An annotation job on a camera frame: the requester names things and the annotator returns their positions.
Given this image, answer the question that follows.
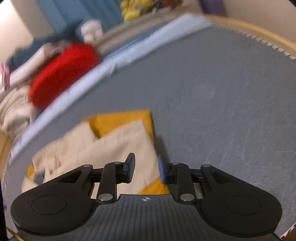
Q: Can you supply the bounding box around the teal shark plush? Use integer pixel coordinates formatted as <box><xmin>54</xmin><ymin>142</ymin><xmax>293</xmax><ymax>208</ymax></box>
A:
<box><xmin>5</xmin><ymin>25</ymin><xmax>79</xmax><ymax>67</ymax></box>

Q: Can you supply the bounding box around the light blue folded sheet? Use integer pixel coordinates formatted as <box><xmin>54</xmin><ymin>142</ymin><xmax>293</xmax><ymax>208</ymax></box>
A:
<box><xmin>10</xmin><ymin>14</ymin><xmax>212</xmax><ymax>162</ymax></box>

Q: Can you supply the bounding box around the beige and mustard hooded jacket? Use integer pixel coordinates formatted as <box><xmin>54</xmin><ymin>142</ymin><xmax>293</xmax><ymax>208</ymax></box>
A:
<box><xmin>22</xmin><ymin>110</ymin><xmax>169</xmax><ymax>195</ymax></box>

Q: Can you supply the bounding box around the red folded blanket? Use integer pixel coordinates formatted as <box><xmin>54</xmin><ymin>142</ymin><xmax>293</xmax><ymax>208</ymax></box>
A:
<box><xmin>29</xmin><ymin>44</ymin><xmax>101</xmax><ymax>109</ymax></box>

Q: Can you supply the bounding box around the white plush toy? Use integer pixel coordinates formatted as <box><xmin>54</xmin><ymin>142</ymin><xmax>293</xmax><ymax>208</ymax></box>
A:
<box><xmin>80</xmin><ymin>19</ymin><xmax>103</xmax><ymax>44</ymax></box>

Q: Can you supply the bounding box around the cream folded quilt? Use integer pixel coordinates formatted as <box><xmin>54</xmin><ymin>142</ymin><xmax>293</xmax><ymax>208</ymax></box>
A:
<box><xmin>1</xmin><ymin>85</ymin><xmax>38</xmax><ymax>141</ymax></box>

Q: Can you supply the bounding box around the blue curtain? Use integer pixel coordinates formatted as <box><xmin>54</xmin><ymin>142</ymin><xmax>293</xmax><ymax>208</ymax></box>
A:
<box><xmin>36</xmin><ymin>0</ymin><xmax>125</xmax><ymax>33</ymax></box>

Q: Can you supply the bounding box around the grey quilted mattress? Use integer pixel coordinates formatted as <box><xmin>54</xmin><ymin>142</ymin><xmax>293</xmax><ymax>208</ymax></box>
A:
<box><xmin>3</xmin><ymin>27</ymin><xmax>295</xmax><ymax>235</ymax></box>

